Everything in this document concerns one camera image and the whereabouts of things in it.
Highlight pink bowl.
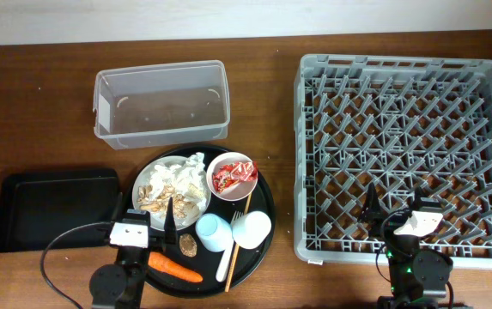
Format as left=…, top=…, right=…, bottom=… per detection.
left=206, top=152, right=259, bottom=202

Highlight black rectangular tray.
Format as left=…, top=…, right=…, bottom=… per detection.
left=0, top=168, right=120, bottom=253

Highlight wooden chopstick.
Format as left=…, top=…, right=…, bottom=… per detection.
left=224, top=193, right=252, bottom=293

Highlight red snack wrapper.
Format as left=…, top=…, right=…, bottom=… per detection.
left=212, top=161, right=258, bottom=193

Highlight brown walnut shell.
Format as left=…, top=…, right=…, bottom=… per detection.
left=179, top=233, right=197, bottom=258

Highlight white cup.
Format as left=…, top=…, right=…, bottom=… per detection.
left=232, top=211, right=272, bottom=249

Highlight orange carrot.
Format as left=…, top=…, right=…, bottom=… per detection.
left=148, top=252, right=203, bottom=283

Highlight light blue cup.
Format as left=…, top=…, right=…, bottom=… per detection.
left=195, top=213, right=233, bottom=252

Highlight grey dishwasher rack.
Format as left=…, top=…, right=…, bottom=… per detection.
left=294, top=54, right=492, bottom=270

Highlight white tissue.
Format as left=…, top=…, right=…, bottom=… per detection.
left=149, top=152, right=208, bottom=214

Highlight peanut shell scraps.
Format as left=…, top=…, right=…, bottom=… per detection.
left=137, top=185, right=199, bottom=219

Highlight round black tray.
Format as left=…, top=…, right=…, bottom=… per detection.
left=118, top=143, right=277, bottom=300

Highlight white plastic fork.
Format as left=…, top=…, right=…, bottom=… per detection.
left=216, top=211, right=243, bottom=282

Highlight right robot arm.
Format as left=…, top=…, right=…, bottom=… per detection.
left=359, top=184, right=453, bottom=309

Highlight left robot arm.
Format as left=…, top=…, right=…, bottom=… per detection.
left=89, top=198, right=177, bottom=309

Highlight grey plate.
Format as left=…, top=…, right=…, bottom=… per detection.
left=131, top=152, right=211, bottom=231

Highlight clear plastic bin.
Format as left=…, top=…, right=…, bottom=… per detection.
left=93, top=60, right=231, bottom=150

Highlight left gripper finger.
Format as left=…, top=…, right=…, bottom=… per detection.
left=164, top=197, right=177, bottom=245
left=111, top=192, right=123, bottom=222

